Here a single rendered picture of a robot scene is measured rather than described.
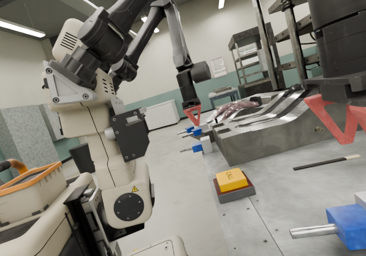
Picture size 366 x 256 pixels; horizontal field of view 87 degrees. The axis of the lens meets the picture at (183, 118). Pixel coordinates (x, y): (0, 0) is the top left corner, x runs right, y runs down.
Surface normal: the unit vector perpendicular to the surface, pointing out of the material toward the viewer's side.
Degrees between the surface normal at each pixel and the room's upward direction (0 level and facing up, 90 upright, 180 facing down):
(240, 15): 90
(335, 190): 0
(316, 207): 0
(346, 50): 90
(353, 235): 90
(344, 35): 90
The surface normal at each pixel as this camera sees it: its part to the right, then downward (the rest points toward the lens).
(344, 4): -0.58, 0.27
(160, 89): -0.14, 0.17
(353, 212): -0.29, -0.95
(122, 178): 0.18, 0.07
